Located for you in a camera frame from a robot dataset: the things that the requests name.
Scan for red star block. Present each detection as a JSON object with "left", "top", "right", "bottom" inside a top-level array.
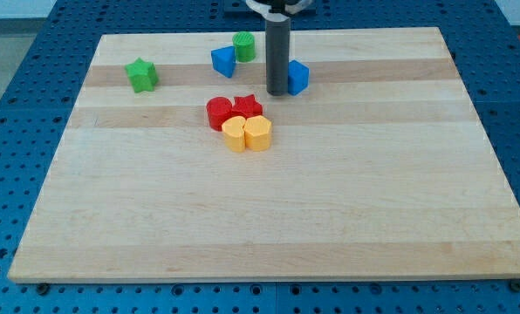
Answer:
[{"left": 231, "top": 94, "right": 263, "bottom": 119}]

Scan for wooden board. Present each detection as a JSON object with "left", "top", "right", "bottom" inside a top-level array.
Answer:
[{"left": 8, "top": 27, "right": 520, "bottom": 283}]

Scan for blue cube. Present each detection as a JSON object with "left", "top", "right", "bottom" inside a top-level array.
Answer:
[{"left": 288, "top": 60, "right": 310, "bottom": 96}]

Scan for red cylinder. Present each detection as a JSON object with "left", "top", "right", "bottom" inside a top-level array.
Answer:
[{"left": 206, "top": 97, "right": 233, "bottom": 132}]

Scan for blue triangular prism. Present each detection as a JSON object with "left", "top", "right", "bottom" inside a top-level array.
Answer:
[{"left": 210, "top": 46, "right": 236, "bottom": 79}]

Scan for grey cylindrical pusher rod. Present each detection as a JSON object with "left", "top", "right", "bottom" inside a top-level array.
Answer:
[{"left": 264, "top": 13, "right": 291, "bottom": 96}]

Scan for green star block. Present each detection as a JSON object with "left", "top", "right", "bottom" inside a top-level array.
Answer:
[{"left": 125, "top": 58, "right": 159, "bottom": 93}]

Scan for green cylinder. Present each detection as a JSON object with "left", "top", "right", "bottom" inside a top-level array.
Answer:
[{"left": 232, "top": 31, "right": 256, "bottom": 63}]

